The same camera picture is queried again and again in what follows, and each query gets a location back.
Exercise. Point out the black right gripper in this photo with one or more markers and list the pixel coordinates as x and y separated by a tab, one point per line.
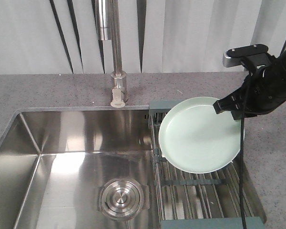
259	95

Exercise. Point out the mint green round plate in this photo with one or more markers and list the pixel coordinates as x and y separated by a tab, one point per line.
195	139

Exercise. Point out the black and grey right robot arm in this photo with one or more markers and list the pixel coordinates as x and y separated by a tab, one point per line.
263	89

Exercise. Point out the roll-up steel drying rack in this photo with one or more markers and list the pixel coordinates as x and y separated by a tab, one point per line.
200	201

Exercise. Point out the round steel sink drain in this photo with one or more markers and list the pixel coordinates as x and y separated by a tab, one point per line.
122	199

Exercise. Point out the chrome kitchen faucet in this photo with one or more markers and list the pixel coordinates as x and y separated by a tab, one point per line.
108	28

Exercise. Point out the stainless steel sink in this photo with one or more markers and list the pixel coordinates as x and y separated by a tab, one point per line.
53	162

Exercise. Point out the white pleated curtain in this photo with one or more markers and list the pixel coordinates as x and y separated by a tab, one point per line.
157	36

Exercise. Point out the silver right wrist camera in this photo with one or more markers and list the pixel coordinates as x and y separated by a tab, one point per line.
251	57

